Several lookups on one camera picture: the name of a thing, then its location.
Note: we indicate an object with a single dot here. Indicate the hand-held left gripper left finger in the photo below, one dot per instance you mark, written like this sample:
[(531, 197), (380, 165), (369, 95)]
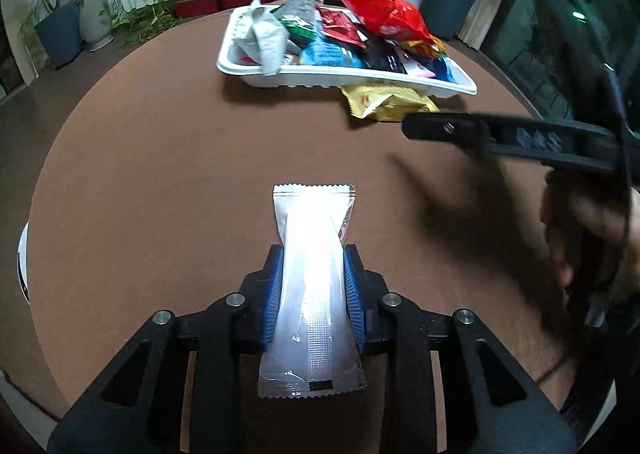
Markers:
[(272, 305)]

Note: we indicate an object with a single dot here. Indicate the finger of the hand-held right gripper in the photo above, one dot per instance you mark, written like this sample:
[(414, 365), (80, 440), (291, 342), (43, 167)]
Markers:
[(450, 128)]

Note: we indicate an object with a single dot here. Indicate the person's right hand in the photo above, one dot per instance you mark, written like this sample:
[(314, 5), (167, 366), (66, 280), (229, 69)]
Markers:
[(600, 214)]

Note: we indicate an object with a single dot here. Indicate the silver foil snack packet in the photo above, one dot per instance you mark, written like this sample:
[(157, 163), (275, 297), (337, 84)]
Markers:
[(310, 244)]

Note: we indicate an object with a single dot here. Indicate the white round pot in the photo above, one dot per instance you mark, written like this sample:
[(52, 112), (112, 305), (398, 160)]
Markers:
[(95, 23)]

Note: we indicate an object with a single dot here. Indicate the large red snack packet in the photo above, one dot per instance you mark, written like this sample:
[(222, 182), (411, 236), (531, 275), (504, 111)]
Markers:
[(390, 16)]

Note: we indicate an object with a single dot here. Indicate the white round object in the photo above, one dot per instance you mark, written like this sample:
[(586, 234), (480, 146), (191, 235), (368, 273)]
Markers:
[(22, 259)]

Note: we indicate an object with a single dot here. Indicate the yellow snack packet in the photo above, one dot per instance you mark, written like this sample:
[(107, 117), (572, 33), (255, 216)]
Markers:
[(390, 101)]

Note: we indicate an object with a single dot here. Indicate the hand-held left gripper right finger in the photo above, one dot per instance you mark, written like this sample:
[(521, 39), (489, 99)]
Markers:
[(354, 305)]

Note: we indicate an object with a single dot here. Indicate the beige shelf cabinet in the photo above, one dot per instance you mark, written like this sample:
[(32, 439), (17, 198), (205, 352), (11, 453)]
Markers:
[(12, 23)]

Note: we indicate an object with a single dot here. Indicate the pile of assorted packets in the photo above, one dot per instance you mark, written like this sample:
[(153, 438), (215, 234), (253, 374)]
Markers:
[(325, 53)]

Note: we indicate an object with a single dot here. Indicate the tall grey square planter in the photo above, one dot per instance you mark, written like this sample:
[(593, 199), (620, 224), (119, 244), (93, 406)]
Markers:
[(447, 8)]

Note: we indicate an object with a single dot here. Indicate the white plastic tray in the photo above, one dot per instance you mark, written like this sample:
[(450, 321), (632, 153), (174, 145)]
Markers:
[(310, 78)]

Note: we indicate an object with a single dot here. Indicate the glass sliding door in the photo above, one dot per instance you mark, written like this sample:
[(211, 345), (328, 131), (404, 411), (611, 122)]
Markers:
[(525, 58)]

